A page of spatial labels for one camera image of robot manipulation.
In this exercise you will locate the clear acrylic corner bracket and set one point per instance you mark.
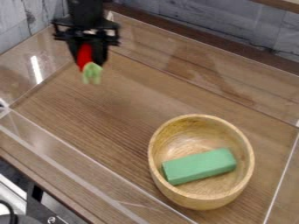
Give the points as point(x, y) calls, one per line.
point(110, 17)

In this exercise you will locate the wooden bowl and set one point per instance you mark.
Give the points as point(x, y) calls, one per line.
point(192, 134)

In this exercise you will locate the green rectangular block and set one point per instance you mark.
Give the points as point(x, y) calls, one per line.
point(200, 166)

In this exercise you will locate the red plush strawberry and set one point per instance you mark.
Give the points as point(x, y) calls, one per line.
point(90, 68)

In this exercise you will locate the clear acrylic tray wall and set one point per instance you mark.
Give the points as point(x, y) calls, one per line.
point(78, 137)

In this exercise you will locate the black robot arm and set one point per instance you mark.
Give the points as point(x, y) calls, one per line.
point(86, 13)

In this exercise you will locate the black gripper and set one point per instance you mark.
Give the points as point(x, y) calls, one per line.
point(105, 32)

